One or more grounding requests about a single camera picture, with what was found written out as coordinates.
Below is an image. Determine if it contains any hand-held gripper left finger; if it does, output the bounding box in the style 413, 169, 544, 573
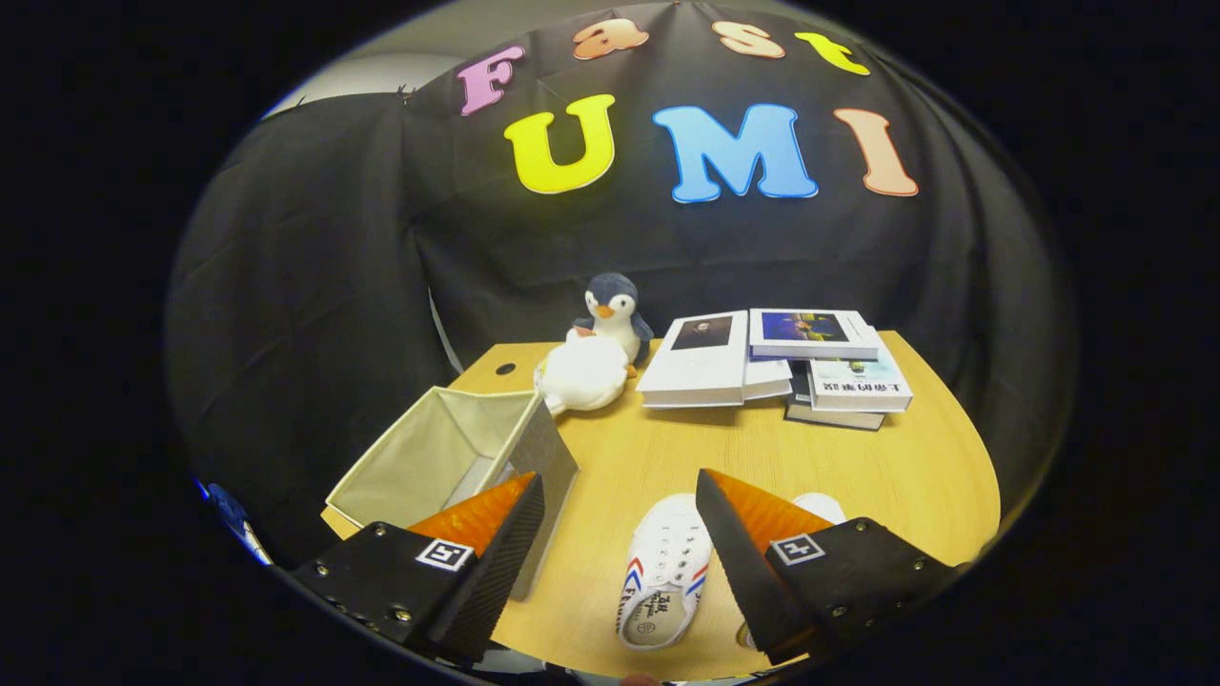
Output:
289, 472, 546, 666

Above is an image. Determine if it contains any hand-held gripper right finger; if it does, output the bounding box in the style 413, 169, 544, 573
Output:
695, 468, 962, 666

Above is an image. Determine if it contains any white striped canvas shoe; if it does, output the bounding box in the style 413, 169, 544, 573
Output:
617, 493, 714, 652
791, 493, 847, 527

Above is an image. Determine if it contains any grey fabric storage box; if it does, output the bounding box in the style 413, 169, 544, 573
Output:
324, 386, 580, 601

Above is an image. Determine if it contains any dark grey book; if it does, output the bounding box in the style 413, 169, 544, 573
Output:
784, 362, 887, 432

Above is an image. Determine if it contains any plain white book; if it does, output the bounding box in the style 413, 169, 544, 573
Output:
742, 358, 794, 401

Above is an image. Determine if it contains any white book dark photo cover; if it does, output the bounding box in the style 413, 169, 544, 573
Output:
636, 311, 750, 409

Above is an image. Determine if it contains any pale teal cover book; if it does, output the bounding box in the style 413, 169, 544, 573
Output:
808, 329, 914, 414

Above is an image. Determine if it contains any white plush toy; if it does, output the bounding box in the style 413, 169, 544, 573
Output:
533, 335, 632, 417

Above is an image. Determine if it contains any book with blue photo cover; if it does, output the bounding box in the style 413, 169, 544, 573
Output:
748, 308, 881, 361

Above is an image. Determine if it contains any blue object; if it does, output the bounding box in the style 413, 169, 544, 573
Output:
205, 481, 251, 539

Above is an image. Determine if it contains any penguin plush toy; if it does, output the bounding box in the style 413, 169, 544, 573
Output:
572, 272, 656, 368

